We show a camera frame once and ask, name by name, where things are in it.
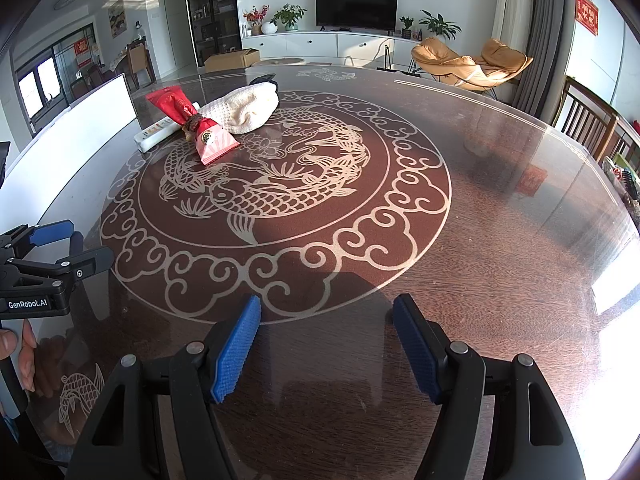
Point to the wooden slatted chair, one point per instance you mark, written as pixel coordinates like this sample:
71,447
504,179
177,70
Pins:
585,120
627,145

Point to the red flower arrangement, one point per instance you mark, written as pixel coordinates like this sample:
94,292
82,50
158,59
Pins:
255,17

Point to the grey curtain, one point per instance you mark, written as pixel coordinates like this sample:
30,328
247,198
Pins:
547,35

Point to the large leafy potted plant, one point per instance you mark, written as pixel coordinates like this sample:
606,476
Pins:
440,24

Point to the white round vase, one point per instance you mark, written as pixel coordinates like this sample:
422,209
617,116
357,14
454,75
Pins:
269,28

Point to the red door poster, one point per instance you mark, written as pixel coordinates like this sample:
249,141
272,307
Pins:
84,51

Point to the cream knitted cloth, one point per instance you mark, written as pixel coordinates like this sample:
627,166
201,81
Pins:
245,105

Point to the black television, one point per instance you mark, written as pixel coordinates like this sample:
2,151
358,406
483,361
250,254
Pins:
356,8

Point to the small potted plant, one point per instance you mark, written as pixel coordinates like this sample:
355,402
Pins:
406,27

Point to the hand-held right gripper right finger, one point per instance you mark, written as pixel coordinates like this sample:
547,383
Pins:
415,355

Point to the red snack packet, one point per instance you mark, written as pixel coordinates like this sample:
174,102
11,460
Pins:
210,142

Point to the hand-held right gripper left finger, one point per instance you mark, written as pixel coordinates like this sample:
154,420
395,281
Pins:
237,355

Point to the dark glass display cabinet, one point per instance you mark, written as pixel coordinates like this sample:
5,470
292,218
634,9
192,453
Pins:
210,10

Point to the black hair clip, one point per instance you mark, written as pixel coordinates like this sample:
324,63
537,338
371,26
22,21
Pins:
262,79

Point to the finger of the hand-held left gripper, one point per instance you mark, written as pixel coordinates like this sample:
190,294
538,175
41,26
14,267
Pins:
85,262
50,232

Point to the wooden dining chair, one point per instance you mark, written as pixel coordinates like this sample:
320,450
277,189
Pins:
139,62

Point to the white television cabinet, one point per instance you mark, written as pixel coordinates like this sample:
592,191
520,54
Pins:
320,45

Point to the framed wall picture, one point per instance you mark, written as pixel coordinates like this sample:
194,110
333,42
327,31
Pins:
116,16

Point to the covered standing air conditioner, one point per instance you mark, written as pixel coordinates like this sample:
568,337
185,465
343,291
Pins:
512,5

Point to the round beige cat scratcher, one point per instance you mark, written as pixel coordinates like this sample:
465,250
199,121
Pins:
280,61

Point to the pile of assorted clutter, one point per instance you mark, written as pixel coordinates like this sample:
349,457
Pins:
625,185

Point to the green potted plant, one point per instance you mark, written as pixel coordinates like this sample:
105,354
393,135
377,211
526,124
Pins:
289,16

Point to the red wall hanging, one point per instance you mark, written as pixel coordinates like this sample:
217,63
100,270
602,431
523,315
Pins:
587,12

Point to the cardboard box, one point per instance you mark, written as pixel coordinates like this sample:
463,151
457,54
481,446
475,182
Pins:
232,60

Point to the white storage container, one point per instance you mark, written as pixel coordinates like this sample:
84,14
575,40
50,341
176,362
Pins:
75,135

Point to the person's left hand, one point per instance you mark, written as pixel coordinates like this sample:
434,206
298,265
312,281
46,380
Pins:
29,345

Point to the orange lounge chair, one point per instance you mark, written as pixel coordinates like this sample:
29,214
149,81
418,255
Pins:
460,67

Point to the white tube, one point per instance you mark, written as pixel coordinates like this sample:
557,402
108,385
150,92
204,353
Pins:
152,135

